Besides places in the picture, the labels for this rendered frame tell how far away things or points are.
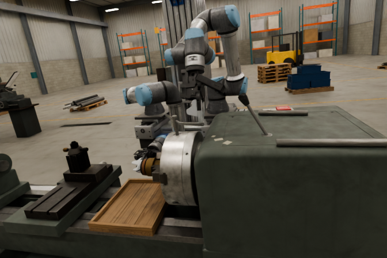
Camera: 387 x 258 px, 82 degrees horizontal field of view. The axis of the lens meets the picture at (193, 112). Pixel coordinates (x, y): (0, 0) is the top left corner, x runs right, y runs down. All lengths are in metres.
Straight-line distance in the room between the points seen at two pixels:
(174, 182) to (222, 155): 0.25
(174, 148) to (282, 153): 0.40
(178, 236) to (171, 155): 0.33
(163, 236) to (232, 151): 0.50
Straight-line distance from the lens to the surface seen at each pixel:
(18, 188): 1.74
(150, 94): 1.19
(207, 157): 0.72
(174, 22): 1.74
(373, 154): 0.78
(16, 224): 1.37
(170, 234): 1.04
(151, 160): 1.04
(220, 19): 1.28
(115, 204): 1.26
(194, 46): 0.86
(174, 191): 0.90
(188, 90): 0.82
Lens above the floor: 1.55
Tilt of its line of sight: 15 degrees down
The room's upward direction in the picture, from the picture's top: 7 degrees counter-clockwise
